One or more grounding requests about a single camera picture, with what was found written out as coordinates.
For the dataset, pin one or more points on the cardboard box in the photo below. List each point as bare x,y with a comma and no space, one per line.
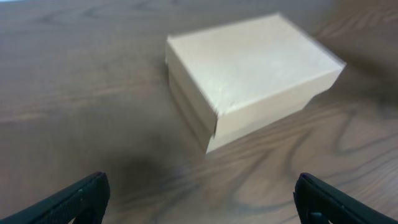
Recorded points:
231,80

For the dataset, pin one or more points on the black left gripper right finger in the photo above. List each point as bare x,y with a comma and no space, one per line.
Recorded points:
318,202

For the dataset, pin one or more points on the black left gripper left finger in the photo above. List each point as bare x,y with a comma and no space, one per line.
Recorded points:
83,202

